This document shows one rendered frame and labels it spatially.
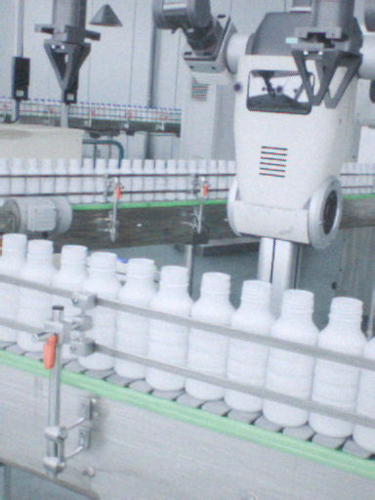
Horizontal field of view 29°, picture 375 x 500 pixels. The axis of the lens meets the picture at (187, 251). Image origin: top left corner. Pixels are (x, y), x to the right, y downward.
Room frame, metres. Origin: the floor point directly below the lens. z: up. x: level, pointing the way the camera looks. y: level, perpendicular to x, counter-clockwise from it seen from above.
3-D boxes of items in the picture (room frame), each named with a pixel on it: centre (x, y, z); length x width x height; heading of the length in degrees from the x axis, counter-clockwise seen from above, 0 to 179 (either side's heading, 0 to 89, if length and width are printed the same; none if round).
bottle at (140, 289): (1.00, 0.06, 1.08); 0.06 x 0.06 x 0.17
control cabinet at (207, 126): (7.38, -0.29, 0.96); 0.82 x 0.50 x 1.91; 132
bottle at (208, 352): (0.94, -0.04, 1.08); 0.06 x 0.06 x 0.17
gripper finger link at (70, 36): (1.24, 0.23, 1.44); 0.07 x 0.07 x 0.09; 61
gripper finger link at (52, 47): (1.26, 0.22, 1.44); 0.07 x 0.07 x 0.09; 61
